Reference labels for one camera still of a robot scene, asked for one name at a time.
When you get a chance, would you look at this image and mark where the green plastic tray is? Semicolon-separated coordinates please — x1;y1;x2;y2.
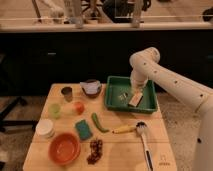
104;76;157;114

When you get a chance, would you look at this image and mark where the dark grape bunch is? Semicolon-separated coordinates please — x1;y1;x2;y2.
87;139;103;164

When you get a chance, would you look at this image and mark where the dark brown cup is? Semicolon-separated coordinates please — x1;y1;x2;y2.
61;87;73;102

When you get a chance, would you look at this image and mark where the dark bowl with cloth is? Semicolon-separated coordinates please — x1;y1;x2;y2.
80;79;102;98

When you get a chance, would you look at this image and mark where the teal sponge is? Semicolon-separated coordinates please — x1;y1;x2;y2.
75;120;93;140

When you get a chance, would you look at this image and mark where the black office chair base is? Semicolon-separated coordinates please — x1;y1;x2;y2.
0;96;38;133

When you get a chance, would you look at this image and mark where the light green cup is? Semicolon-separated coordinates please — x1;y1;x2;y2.
48;103;61;119

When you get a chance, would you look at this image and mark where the yellow banana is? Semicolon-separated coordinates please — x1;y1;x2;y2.
112;125;136;134

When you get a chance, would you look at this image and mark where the orange tomato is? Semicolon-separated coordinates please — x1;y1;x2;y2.
73;102;85;114

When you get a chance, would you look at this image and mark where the orange bowl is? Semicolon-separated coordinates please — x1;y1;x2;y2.
48;133;81;166

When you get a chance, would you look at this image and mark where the white dish brush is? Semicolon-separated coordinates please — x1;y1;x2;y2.
136;122;154;171

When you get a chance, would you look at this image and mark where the white lidded container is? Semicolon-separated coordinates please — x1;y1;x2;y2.
36;119;54;138

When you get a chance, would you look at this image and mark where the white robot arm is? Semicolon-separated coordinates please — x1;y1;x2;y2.
129;47;213;171

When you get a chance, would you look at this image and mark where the green chili pepper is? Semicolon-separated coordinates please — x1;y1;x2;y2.
91;113;109;133

